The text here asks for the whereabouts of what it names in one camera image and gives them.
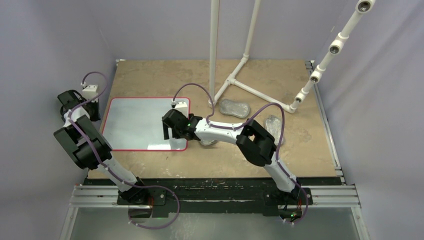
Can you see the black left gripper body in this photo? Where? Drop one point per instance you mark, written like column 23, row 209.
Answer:
column 94, row 108

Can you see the white board with pink rim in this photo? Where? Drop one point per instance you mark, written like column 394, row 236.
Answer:
column 135, row 124

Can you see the aluminium frame rails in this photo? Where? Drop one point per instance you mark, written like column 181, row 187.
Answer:
column 176, row 172

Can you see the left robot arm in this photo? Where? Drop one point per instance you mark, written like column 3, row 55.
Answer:
column 89, row 149

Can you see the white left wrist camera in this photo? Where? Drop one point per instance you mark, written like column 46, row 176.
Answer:
column 90, row 92

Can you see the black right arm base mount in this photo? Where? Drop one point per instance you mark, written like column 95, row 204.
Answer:
column 289, row 206

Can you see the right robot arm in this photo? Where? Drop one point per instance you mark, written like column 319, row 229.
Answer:
column 256, row 144

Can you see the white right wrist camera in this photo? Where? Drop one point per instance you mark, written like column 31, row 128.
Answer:
column 181, row 106

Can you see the white PVC pipe frame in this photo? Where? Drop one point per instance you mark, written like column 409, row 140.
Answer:
column 271, row 29

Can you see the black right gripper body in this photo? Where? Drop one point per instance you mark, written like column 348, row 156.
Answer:
column 177, row 133

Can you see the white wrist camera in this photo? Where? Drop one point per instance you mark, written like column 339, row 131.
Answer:
column 90, row 92
column 181, row 106

